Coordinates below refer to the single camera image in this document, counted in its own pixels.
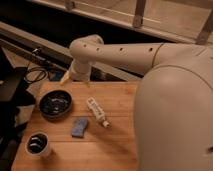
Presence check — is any blue sponge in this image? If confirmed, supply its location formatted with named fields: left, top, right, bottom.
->
left=71, top=117, right=88, bottom=138

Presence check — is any white cup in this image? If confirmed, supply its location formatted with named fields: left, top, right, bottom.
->
left=26, top=132, right=51, bottom=157

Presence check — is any black equipment on left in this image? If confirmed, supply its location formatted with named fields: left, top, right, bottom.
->
left=0, top=48, right=35, bottom=171

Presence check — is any white tube with cap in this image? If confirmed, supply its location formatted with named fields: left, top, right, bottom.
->
left=86, top=97, right=110, bottom=128

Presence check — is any dark ceramic bowl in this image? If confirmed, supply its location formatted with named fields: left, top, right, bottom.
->
left=39, top=90, right=72, bottom=119

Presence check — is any wooden cutting board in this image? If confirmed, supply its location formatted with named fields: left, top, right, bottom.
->
left=11, top=82, right=138, bottom=171

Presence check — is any black cable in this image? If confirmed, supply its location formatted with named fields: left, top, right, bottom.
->
left=23, top=65, right=51, bottom=84

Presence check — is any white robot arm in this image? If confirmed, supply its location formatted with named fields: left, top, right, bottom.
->
left=62, top=35, right=213, bottom=171

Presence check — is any grey metal rail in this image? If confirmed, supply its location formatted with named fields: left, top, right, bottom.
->
left=0, top=21, right=139, bottom=81

